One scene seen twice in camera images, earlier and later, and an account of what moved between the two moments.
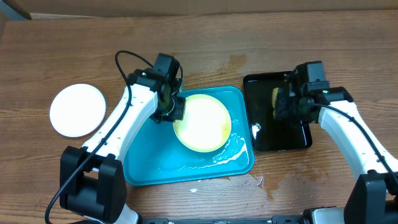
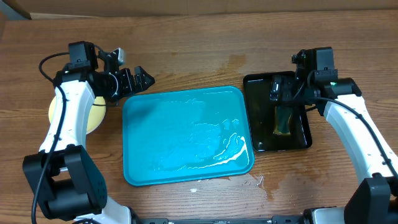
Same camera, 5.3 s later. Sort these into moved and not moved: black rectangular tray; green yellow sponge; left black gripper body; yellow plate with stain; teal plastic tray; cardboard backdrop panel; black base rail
Moved: yellow plate with stain; left black gripper body; green yellow sponge
Not moved: black base rail; black rectangular tray; cardboard backdrop panel; teal plastic tray
